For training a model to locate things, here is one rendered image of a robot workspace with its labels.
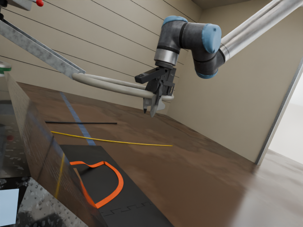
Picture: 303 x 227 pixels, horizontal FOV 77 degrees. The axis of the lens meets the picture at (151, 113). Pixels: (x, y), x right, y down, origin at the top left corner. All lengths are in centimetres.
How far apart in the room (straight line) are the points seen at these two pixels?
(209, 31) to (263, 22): 30
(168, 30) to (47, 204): 63
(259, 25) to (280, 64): 450
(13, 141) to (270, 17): 92
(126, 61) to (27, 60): 259
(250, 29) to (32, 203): 85
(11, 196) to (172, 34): 64
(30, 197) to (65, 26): 544
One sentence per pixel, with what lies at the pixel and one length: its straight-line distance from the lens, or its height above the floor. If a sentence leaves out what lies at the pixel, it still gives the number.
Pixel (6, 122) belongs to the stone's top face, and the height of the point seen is 85.
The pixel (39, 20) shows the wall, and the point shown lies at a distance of 562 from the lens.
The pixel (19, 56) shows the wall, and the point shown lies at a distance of 561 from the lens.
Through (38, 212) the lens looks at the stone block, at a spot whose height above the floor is 81.
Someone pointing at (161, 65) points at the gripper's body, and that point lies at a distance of 74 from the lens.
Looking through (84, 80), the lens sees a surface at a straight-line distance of 78.
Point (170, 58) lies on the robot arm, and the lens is 73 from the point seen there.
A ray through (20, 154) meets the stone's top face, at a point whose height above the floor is 85.
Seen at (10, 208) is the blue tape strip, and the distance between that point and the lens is 30.
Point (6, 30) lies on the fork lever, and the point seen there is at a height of 103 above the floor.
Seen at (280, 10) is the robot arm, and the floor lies 144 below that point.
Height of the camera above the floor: 101
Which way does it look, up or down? 9 degrees down
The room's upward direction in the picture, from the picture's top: 19 degrees clockwise
